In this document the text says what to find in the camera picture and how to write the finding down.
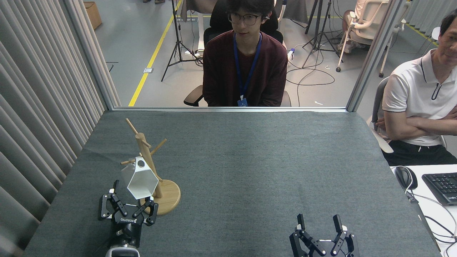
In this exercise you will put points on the black tripod stand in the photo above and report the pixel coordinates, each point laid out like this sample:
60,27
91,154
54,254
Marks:
319,35
177,43

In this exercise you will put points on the black-framed glasses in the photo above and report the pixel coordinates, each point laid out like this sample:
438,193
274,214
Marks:
250,19

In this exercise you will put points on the black keyboard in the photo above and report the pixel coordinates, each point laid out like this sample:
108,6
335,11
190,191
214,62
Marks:
442,187

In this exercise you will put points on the person's left forearm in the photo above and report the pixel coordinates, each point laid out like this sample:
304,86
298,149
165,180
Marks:
435,122

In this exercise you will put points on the black office chair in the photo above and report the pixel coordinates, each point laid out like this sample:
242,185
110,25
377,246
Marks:
217,18

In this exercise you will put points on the black computer mouse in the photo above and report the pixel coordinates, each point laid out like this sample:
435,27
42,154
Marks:
404,176

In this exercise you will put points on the person's right forearm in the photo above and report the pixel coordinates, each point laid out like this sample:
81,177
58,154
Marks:
421,134

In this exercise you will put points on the pale pleated curtain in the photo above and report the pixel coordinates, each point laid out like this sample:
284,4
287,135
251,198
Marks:
32,89

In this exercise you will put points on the person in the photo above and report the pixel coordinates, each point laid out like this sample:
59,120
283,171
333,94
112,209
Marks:
221,67
414,89

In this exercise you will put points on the white office chair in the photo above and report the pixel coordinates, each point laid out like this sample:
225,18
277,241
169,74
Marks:
367,21

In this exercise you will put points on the white desk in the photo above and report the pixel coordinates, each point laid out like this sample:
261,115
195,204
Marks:
437,214

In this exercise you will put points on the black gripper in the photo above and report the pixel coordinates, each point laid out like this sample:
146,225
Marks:
127,230
326,246

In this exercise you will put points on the grey table cloth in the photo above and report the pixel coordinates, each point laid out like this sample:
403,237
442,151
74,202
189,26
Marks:
250,157

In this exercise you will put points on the white hexagonal cup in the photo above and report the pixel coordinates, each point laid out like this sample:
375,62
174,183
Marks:
141,182

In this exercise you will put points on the silver floor socket plate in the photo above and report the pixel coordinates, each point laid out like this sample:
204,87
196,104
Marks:
148,70

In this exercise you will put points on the grey chair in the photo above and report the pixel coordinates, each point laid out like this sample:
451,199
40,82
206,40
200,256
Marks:
376,103

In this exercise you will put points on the person's left hand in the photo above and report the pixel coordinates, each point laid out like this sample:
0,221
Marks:
380,125

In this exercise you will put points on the wooden cup rack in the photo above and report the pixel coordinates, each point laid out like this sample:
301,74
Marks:
169,198

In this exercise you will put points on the cardboard box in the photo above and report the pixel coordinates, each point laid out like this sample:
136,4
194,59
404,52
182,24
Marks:
93,14

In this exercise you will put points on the white power strip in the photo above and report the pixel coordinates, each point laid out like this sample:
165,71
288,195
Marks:
291,54

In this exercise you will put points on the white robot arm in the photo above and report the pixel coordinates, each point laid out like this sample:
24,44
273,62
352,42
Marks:
121,252

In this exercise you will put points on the silver frame post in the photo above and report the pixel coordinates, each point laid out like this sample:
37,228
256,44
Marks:
375,53
89,53

